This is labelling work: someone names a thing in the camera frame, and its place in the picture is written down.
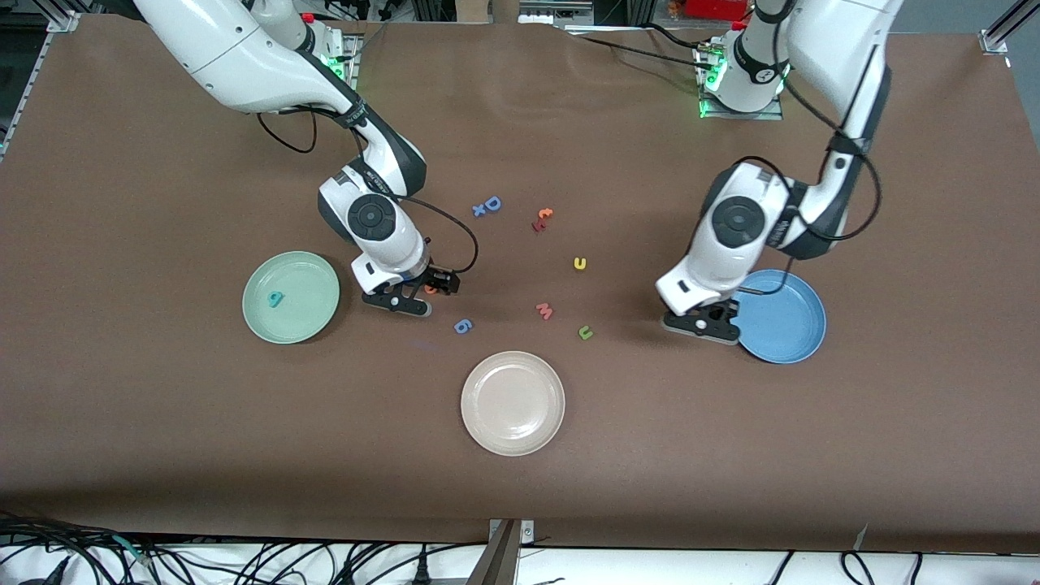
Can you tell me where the blue plate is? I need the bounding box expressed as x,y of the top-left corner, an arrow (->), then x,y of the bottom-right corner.
734,269 -> 828,365

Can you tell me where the beige plate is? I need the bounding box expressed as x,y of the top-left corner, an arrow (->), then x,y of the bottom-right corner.
460,350 -> 566,457

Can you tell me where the green plate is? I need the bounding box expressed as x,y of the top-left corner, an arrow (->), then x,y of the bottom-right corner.
241,250 -> 341,345

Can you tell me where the red box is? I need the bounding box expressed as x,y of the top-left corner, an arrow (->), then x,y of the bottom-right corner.
682,0 -> 752,22

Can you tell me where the brown table cover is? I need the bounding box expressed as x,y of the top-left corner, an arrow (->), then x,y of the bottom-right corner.
0,15 -> 1040,555

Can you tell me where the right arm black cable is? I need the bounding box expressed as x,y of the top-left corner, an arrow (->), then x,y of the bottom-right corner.
258,110 -> 479,278

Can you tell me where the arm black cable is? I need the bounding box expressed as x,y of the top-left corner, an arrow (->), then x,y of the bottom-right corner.
734,45 -> 883,295
258,110 -> 479,278

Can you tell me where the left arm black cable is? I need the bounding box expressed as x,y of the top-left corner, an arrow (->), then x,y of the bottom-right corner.
734,45 -> 883,295

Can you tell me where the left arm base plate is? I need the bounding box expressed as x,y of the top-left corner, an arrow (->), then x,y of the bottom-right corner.
695,41 -> 786,122

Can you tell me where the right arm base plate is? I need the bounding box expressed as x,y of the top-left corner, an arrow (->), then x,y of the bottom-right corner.
321,31 -> 364,92

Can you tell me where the black table cable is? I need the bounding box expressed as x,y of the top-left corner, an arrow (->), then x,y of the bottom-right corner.
565,32 -> 708,67
644,23 -> 709,53

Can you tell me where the grey metal frame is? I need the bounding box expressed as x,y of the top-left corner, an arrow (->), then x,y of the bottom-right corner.
516,0 -> 594,30

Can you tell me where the metal table bracket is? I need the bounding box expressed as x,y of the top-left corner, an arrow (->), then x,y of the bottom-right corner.
467,518 -> 537,585

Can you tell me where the aluminium profile rail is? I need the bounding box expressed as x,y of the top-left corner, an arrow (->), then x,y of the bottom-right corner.
979,0 -> 1040,54
0,0 -> 80,159

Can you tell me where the teal tipped cable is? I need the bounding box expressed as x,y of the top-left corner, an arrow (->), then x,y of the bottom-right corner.
112,535 -> 155,566

